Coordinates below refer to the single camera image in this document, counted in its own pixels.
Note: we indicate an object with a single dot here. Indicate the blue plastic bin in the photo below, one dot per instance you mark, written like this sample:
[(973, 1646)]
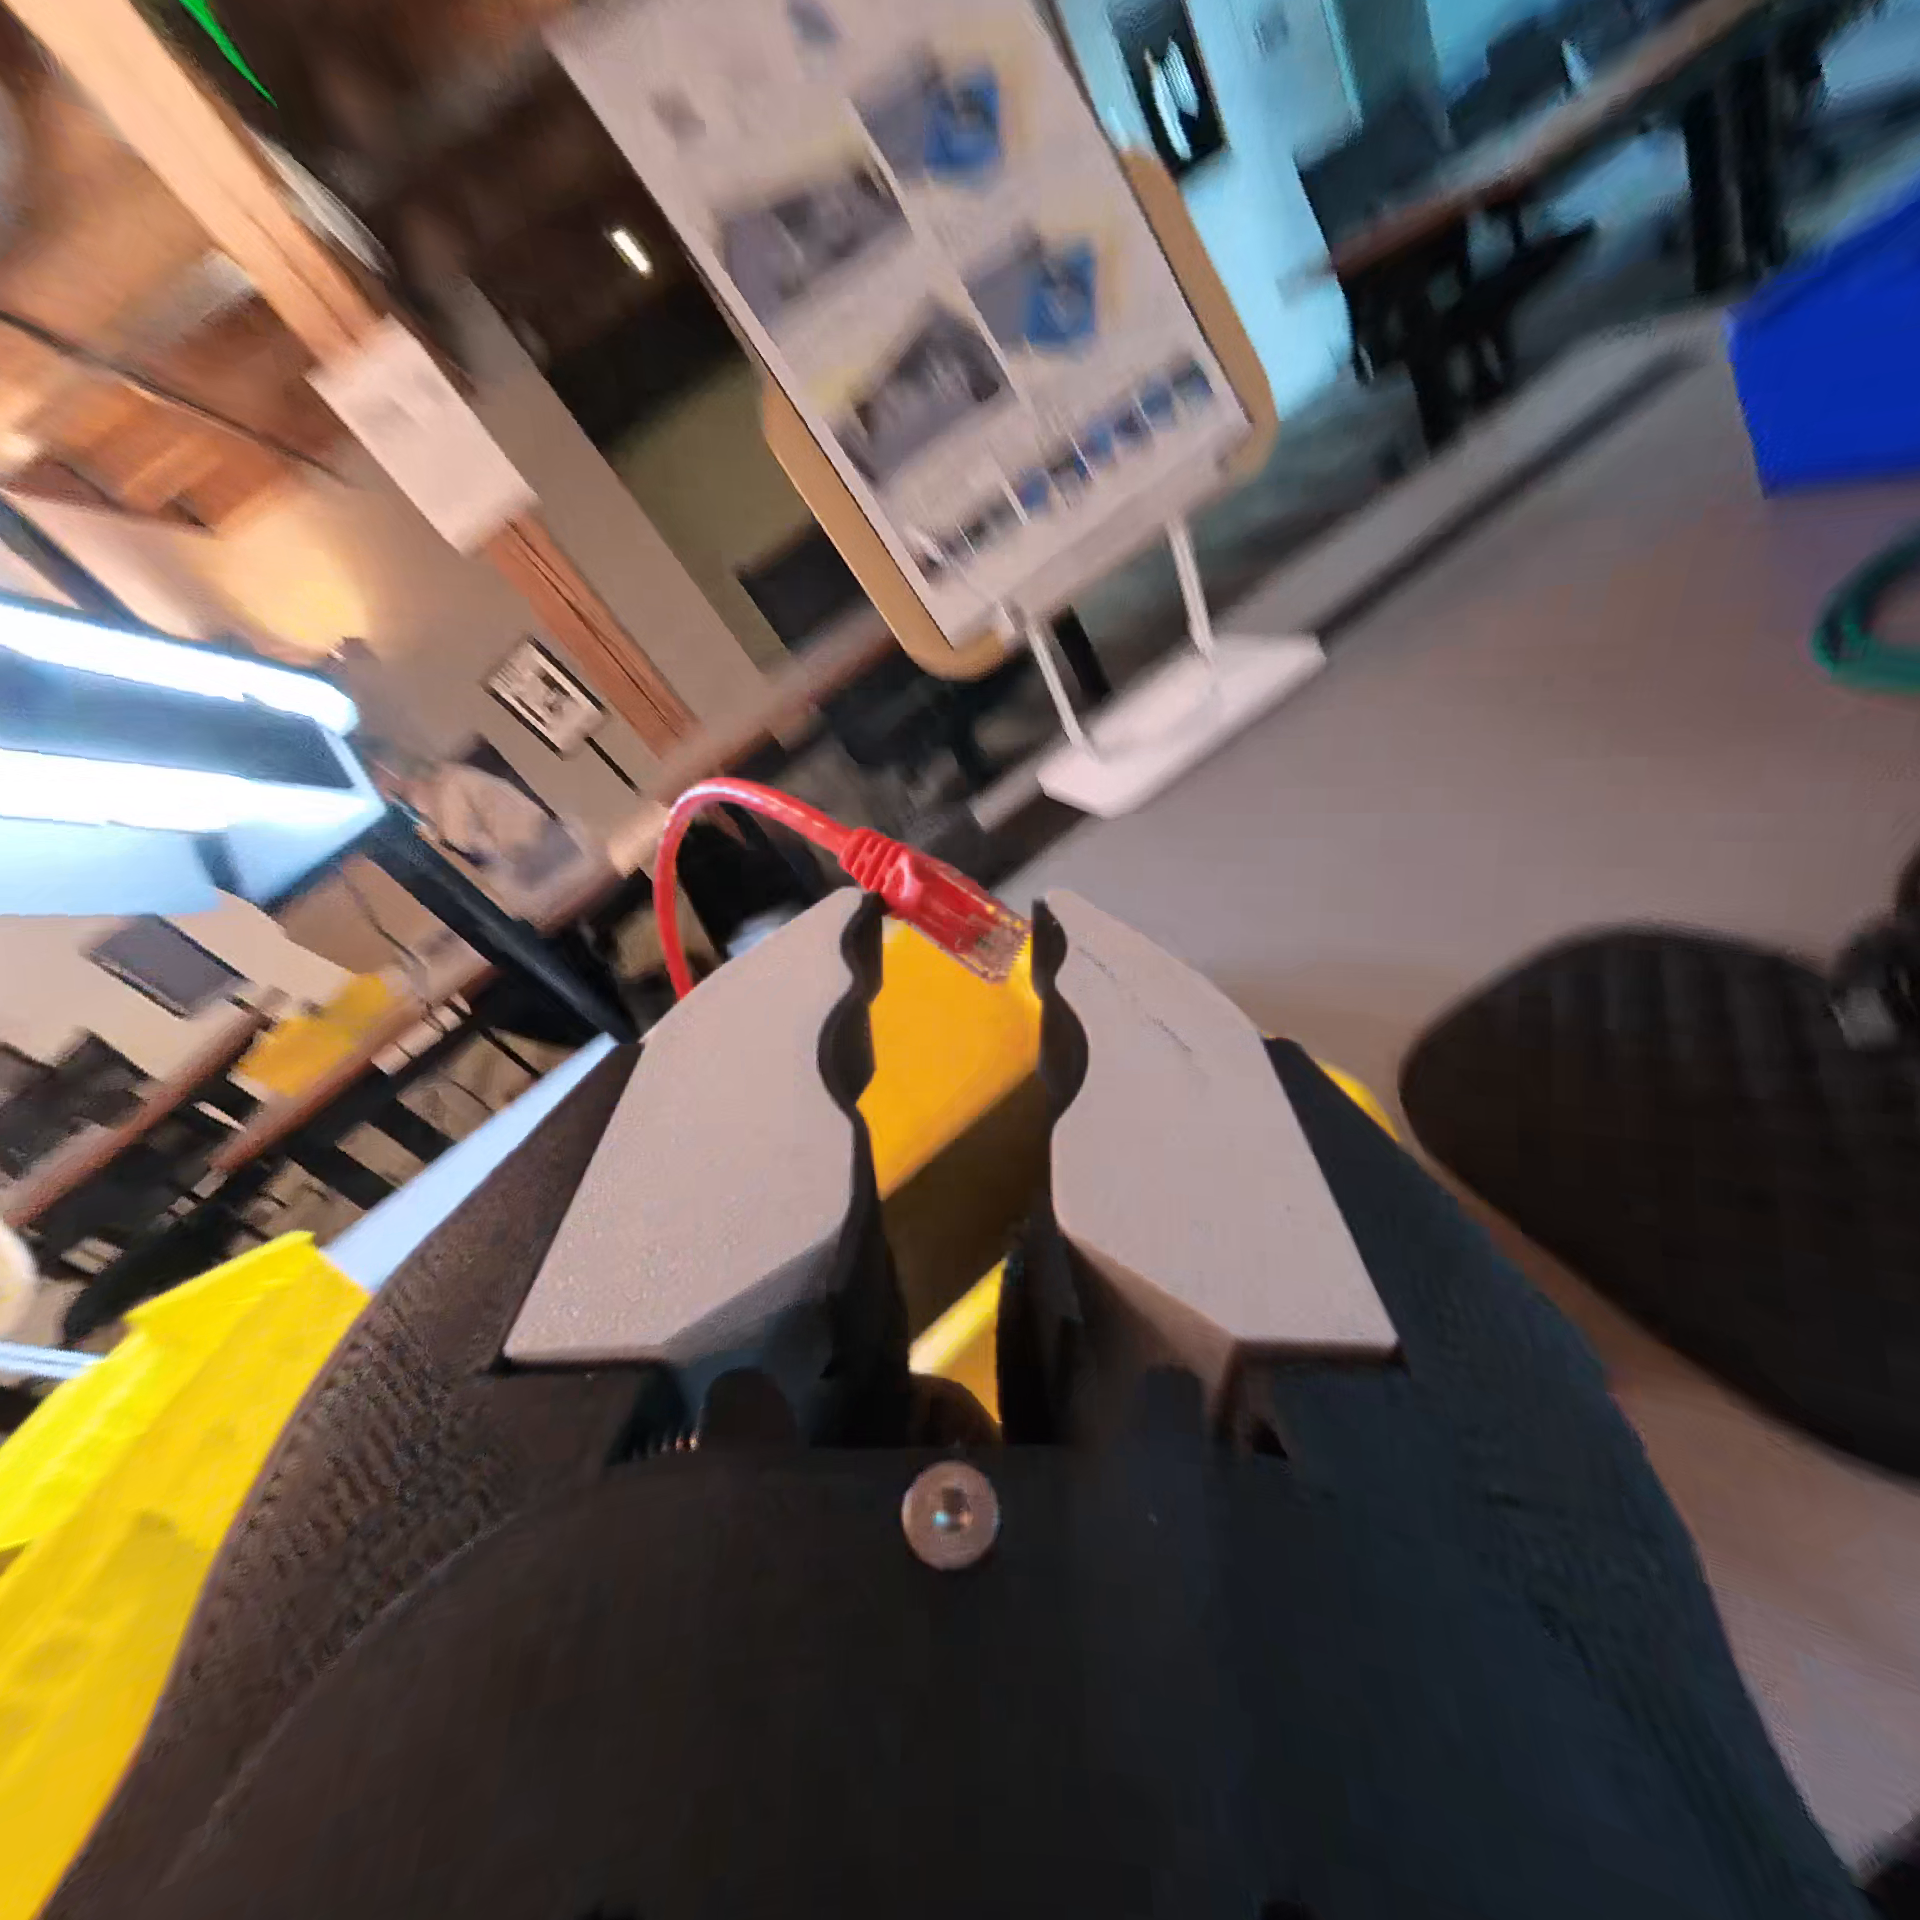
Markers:
[(1839, 361)]

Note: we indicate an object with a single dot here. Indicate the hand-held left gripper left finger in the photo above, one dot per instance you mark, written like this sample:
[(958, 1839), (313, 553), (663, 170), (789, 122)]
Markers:
[(704, 1185)]

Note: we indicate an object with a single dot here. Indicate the yellow plastic crate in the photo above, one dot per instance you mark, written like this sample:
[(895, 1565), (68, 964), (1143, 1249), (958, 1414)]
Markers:
[(89, 1500)]

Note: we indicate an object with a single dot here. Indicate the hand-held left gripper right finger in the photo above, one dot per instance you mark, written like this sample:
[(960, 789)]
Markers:
[(1184, 1185)]

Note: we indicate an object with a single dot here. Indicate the wooden table with black legs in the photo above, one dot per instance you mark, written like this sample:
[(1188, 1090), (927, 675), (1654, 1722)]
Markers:
[(1441, 212)]

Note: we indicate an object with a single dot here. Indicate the white poster stand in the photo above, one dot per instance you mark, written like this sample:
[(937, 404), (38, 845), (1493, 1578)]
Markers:
[(1184, 722)]

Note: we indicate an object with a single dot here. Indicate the instruction poster board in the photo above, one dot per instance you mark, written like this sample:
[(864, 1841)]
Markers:
[(930, 301)]

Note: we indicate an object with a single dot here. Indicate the black wall sign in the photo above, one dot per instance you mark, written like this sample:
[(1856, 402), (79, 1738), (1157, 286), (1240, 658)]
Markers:
[(1177, 83)]

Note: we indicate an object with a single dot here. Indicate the black textured pad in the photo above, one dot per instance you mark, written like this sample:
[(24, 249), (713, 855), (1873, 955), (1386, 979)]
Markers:
[(1652, 1171)]

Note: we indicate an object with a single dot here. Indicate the white strip light fixture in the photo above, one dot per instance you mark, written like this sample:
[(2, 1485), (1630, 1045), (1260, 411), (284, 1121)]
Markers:
[(150, 781)]

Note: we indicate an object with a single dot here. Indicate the white paper notice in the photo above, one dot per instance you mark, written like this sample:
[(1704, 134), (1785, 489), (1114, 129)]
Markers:
[(429, 436)]

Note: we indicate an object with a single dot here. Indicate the small framed wall picture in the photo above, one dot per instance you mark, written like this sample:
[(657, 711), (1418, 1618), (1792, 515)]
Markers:
[(542, 694)]

